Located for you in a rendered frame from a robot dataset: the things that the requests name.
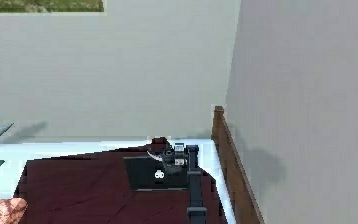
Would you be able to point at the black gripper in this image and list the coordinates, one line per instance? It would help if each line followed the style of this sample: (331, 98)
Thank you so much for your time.
(168, 159)

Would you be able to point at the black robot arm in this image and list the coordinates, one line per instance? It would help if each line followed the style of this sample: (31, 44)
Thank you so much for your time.
(195, 186)

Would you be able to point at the black laptop with white logo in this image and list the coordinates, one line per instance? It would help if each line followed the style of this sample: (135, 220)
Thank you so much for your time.
(143, 173)

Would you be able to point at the dark red blanket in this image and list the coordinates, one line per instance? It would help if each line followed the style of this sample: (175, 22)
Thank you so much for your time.
(87, 190)

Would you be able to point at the pink patterned pillow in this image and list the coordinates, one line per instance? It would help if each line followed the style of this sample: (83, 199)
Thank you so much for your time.
(3, 211)

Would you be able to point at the window with green view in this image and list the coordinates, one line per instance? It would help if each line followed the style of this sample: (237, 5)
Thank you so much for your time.
(43, 5)

